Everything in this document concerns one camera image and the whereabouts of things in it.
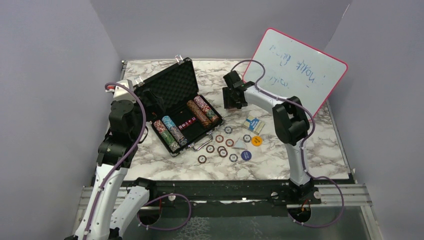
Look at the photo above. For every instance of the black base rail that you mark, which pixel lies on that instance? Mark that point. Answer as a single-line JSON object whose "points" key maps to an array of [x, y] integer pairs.
{"points": [[235, 198]]}

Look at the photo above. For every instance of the orange blue chip stack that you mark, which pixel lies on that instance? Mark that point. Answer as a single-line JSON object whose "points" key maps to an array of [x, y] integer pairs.
{"points": [[180, 138]]}

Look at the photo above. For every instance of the blue playing card deck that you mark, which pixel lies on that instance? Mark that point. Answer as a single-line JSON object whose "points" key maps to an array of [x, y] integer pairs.
{"points": [[253, 124]]}

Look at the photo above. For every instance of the red dice row in case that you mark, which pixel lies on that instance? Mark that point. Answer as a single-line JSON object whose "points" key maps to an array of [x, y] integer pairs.
{"points": [[187, 123]]}

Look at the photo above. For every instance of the loose brown poker chip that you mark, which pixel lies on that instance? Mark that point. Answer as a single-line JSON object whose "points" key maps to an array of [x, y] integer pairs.
{"points": [[210, 148], [202, 159], [219, 138], [223, 153], [229, 143], [221, 148]]}

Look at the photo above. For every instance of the red white chip stack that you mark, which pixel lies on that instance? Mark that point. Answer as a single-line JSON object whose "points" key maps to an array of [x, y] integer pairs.
{"points": [[160, 126]]}

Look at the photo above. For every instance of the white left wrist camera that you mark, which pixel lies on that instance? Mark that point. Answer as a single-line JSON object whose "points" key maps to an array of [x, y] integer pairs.
{"points": [[120, 93]]}

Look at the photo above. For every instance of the light blue chip stack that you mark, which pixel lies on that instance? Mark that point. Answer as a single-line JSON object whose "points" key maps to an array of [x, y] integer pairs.
{"points": [[168, 122]]}

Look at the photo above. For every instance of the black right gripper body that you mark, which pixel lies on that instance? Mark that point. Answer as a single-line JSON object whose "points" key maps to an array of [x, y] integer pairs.
{"points": [[239, 104]]}

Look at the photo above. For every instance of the blue dealer button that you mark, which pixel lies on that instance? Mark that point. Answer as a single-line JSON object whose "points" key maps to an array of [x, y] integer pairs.
{"points": [[246, 155]]}

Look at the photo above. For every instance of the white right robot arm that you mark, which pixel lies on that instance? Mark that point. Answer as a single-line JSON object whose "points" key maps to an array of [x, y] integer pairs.
{"points": [[291, 125]]}

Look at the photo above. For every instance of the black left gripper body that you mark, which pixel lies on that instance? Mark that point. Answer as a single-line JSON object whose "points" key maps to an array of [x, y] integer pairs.
{"points": [[149, 114]]}

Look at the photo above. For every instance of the green chip stack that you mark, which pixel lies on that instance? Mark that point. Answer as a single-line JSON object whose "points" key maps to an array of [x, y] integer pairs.
{"points": [[170, 141]]}

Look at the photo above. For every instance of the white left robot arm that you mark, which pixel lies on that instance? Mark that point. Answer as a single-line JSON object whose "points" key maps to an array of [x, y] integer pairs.
{"points": [[102, 220]]}

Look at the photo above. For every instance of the pink framed whiteboard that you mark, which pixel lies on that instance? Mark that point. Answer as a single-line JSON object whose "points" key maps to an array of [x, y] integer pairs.
{"points": [[287, 67]]}

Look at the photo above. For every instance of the clear triangular all-in button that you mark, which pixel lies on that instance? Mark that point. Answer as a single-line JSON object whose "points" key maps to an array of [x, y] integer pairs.
{"points": [[240, 145]]}

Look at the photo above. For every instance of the orange dealer button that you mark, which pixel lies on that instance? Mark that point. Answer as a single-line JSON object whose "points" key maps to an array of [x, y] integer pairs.
{"points": [[256, 141]]}

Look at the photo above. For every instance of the black aluminium poker case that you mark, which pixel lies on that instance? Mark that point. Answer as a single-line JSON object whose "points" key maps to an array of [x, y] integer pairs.
{"points": [[177, 84]]}

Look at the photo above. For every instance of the brown orange chip stack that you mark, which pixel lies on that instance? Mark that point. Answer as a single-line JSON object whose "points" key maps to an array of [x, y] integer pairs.
{"points": [[199, 114]]}

